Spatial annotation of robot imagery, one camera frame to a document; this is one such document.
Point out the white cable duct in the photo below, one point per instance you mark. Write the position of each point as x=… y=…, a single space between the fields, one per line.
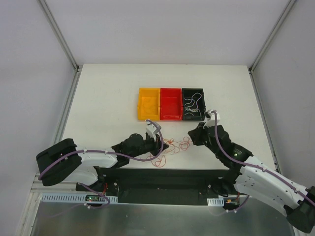
x=73 y=198
x=215 y=202

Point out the left white cable duct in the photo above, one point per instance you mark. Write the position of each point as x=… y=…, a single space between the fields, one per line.
x=73 y=198

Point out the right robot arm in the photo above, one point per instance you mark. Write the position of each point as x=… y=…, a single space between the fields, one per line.
x=248 y=175

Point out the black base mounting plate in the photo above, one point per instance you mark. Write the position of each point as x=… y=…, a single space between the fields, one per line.
x=163 y=186

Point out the aluminium frame post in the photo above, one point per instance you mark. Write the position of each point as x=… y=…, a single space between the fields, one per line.
x=58 y=33
x=273 y=33

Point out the left aluminium table rail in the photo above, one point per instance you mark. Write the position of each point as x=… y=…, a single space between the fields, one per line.
x=37 y=190

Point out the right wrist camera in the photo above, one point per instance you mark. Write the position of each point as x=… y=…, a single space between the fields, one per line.
x=212 y=117

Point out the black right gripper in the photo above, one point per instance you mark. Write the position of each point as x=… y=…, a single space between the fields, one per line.
x=200 y=135

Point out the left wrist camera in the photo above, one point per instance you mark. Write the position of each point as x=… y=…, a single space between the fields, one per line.
x=152 y=129

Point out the yellow plastic bin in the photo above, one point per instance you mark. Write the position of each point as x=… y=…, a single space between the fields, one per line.
x=148 y=106

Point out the left aluminium frame post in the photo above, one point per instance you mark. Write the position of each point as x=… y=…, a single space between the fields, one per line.
x=58 y=33

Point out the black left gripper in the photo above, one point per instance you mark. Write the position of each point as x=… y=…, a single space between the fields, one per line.
x=155 y=145

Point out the right white cable duct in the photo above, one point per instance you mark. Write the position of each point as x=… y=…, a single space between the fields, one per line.
x=215 y=202

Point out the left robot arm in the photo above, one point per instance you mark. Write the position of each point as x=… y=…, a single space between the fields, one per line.
x=65 y=161

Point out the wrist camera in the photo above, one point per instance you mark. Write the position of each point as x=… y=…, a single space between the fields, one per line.
x=152 y=129
x=212 y=117

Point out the right aluminium frame post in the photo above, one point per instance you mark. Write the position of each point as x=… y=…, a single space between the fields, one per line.
x=273 y=33

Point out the black plastic bin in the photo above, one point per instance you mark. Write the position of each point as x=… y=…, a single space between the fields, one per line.
x=194 y=107

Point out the red plastic bin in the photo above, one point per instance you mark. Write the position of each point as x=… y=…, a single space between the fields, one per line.
x=171 y=104

